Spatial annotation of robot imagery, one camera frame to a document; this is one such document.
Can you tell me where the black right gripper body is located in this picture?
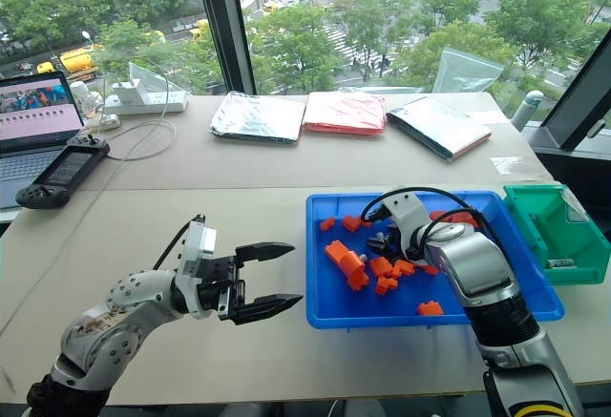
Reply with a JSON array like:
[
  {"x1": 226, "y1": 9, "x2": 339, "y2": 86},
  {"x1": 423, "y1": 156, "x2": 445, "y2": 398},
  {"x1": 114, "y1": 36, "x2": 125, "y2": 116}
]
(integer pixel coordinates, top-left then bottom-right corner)
[{"x1": 387, "y1": 219, "x2": 410, "y2": 261}]

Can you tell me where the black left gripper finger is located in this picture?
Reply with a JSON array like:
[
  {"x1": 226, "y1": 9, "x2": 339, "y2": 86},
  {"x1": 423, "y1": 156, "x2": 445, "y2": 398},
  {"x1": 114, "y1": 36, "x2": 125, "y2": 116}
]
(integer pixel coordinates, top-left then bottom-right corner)
[
  {"x1": 232, "y1": 293, "x2": 306, "y2": 327},
  {"x1": 235, "y1": 241, "x2": 297, "y2": 266}
]

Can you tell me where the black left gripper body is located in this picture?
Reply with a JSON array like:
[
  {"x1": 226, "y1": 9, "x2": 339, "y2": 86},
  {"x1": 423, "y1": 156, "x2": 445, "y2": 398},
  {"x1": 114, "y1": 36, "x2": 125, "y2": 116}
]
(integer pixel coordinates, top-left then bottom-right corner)
[{"x1": 196, "y1": 255, "x2": 247, "y2": 320}]

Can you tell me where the blue plastic bin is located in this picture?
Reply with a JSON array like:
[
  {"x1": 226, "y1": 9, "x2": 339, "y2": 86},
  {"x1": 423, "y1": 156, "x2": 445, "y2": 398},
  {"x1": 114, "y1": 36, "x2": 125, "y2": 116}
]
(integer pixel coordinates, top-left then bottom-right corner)
[{"x1": 305, "y1": 190, "x2": 566, "y2": 330}]

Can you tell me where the green plastic bin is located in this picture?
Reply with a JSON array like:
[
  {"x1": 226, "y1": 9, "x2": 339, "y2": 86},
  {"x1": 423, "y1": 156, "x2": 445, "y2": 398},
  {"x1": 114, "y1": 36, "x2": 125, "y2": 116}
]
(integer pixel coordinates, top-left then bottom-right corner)
[{"x1": 502, "y1": 183, "x2": 611, "y2": 286}]

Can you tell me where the large orange block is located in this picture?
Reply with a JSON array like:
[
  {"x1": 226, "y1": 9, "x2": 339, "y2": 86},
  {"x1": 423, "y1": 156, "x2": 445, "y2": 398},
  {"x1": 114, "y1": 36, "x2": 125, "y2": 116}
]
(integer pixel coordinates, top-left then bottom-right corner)
[
  {"x1": 339, "y1": 250, "x2": 371, "y2": 291},
  {"x1": 325, "y1": 240, "x2": 354, "y2": 268}
]

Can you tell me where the silver bag with pink edge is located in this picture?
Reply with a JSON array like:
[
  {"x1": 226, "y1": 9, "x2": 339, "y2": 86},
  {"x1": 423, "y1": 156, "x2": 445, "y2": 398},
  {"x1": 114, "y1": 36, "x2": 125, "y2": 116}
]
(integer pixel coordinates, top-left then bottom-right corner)
[{"x1": 386, "y1": 96, "x2": 494, "y2": 161}]

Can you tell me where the pink plastic bag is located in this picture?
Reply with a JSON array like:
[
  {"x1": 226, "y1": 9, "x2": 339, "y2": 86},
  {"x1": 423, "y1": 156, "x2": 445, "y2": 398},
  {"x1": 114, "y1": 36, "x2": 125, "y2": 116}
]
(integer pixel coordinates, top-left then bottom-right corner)
[{"x1": 302, "y1": 91, "x2": 389, "y2": 137}]

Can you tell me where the clear plastic bag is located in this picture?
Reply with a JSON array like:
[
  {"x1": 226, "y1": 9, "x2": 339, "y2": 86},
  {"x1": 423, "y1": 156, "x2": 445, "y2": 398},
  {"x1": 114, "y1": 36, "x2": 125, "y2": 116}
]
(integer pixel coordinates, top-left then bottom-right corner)
[{"x1": 431, "y1": 49, "x2": 506, "y2": 94}]

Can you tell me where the grey water bottle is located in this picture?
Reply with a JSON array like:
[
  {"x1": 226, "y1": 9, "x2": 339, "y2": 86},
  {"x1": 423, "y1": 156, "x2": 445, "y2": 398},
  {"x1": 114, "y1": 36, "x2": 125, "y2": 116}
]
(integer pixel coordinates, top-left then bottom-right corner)
[{"x1": 511, "y1": 89, "x2": 545, "y2": 133}]

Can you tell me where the white power strip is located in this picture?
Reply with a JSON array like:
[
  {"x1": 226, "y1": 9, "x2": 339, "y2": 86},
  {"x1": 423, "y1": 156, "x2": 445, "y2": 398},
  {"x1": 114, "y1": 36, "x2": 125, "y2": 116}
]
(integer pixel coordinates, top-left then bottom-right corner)
[{"x1": 103, "y1": 77, "x2": 191, "y2": 115}]

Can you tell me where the black handheld controller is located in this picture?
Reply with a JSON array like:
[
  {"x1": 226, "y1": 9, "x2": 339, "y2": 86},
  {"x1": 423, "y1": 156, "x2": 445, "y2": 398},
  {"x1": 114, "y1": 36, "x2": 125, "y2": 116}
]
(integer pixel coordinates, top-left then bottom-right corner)
[{"x1": 14, "y1": 134, "x2": 112, "y2": 210}]

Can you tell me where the white charger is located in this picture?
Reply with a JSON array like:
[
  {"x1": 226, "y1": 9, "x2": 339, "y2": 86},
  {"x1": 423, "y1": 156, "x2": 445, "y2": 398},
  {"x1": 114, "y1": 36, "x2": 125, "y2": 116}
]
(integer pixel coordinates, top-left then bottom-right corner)
[{"x1": 111, "y1": 79, "x2": 143, "y2": 104}]

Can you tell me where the grey laptop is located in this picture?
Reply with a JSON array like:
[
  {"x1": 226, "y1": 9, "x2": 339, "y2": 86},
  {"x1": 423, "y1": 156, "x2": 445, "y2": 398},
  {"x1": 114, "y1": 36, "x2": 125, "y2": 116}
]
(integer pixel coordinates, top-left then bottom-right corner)
[{"x1": 0, "y1": 71, "x2": 86, "y2": 211}]

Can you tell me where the yellow truck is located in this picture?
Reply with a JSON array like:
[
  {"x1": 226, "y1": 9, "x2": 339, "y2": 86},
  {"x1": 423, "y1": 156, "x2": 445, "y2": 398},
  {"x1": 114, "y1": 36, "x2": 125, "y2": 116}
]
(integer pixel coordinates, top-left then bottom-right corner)
[{"x1": 36, "y1": 46, "x2": 104, "y2": 80}]

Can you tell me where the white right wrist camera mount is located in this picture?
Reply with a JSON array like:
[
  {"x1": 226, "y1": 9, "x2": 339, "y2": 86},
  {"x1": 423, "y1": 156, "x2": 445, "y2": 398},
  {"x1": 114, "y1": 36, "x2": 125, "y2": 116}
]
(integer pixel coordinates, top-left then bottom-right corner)
[{"x1": 380, "y1": 190, "x2": 432, "y2": 261}]

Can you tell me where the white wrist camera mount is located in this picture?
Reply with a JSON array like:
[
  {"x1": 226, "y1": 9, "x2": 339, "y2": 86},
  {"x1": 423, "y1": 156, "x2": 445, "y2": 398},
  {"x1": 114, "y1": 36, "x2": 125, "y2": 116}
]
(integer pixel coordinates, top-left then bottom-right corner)
[
  {"x1": 380, "y1": 190, "x2": 432, "y2": 261},
  {"x1": 177, "y1": 219, "x2": 219, "y2": 285}
]

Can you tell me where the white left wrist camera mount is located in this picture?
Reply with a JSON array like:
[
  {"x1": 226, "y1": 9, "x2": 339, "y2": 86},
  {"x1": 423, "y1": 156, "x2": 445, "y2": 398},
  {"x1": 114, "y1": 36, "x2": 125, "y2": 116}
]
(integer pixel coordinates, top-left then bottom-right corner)
[{"x1": 177, "y1": 219, "x2": 219, "y2": 285}]

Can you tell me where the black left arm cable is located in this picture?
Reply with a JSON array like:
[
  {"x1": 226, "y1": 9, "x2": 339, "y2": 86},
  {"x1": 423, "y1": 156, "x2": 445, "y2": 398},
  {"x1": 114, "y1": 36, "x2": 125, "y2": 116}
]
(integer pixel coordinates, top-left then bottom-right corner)
[{"x1": 152, "y1": 215, "x2": 207, "y2": 271}]

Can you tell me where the white cable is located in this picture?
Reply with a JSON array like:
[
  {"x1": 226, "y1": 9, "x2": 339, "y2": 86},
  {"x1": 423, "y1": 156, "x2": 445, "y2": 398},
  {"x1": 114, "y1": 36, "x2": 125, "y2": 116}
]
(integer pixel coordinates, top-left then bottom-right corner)
[{"x1": 88, "y1": 57, "x2": 179, "y2": 163}]

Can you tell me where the black slanted window frame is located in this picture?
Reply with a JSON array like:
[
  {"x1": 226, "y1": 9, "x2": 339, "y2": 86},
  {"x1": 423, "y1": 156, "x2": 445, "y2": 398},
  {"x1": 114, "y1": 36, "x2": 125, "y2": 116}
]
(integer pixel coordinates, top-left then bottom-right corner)
[{"x1": 537, "y1": 29, "x2": 611, "y2": 152}]

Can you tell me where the black window post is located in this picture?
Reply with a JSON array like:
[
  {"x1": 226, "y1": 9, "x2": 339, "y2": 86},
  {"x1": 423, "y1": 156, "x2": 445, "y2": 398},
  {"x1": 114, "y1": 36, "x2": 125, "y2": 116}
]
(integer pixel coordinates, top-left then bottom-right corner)
[{"x1": 192, "y1": 0, "x2": 264, "y2": 96}]

